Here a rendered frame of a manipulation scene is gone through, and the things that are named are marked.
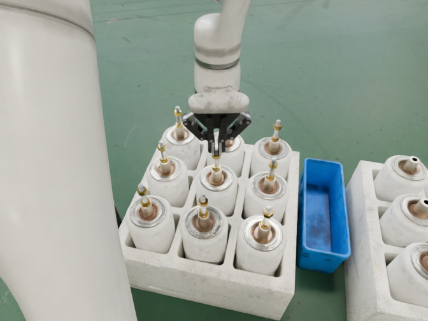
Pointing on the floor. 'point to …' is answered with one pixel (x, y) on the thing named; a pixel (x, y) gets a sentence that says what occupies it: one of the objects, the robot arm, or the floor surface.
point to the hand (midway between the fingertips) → (216, 146)
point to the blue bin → (322, 217)
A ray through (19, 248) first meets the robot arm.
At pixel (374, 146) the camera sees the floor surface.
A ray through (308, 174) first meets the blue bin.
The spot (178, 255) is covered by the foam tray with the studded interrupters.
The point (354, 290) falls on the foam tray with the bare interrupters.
